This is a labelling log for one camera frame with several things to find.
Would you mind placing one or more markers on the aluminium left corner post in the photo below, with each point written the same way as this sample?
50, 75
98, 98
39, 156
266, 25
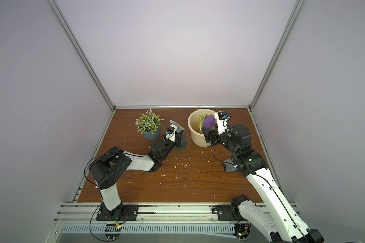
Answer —
58, 14

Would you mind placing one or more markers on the aluminium corner post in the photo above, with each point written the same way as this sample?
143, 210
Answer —
278, 50
58, 14

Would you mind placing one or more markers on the artificial green potted plant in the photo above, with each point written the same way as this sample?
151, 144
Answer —
149, 125

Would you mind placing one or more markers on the aluminium front mounting rail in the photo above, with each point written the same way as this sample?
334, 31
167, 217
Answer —
144, 212

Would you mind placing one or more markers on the blue grey gardening glove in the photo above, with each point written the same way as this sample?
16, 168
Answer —
229, 166

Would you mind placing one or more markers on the aluminium right corner post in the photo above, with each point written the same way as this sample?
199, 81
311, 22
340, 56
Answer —
278, 50

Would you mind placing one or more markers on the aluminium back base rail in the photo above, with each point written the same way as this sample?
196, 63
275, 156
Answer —
179, 106

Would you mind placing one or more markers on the purple trowel pink handle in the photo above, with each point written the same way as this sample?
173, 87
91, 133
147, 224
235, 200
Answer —
209, 122

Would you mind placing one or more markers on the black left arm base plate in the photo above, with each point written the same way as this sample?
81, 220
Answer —
121, 213

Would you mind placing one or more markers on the green rake wooden handle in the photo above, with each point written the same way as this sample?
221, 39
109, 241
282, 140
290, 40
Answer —
202, 119

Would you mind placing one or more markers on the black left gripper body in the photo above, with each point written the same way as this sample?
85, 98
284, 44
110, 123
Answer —
176, 143

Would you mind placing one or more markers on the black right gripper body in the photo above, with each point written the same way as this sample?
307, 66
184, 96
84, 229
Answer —
211, 132

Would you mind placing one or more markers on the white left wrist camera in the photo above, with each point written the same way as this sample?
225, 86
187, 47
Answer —
171, 131

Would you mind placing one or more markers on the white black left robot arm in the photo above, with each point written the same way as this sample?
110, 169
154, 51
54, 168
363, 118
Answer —
108, 168

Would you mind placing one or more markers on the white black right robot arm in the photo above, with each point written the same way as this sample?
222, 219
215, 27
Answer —
282, 224

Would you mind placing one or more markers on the cream plastic bucket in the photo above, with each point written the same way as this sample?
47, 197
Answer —
193, 124

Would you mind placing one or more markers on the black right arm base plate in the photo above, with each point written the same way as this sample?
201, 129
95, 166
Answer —
227, 212

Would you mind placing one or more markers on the teal spray bottle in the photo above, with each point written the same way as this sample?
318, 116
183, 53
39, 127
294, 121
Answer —
180, 141

